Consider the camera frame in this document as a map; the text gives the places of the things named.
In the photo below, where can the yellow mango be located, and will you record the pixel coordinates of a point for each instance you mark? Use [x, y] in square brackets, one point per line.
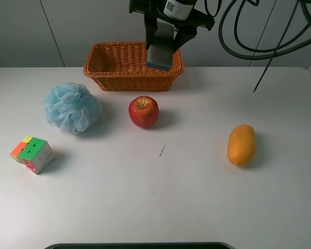
[241, 145]

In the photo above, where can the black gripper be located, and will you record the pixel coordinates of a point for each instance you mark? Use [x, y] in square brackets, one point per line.
[181, 14]

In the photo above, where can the brown wicker basket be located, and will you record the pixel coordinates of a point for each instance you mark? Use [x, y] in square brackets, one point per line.
[121, 66]

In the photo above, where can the blue mesh bath sponge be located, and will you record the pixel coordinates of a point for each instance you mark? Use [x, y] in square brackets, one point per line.
[72, 108]

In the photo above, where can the red apple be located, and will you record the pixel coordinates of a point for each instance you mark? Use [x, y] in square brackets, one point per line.
[143, 111]

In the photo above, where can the grey blue board eraser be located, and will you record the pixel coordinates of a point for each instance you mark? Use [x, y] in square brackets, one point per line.
[160, 53]

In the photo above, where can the colourful puzzle cube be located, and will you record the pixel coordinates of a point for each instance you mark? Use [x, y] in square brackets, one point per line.
[34, 153]

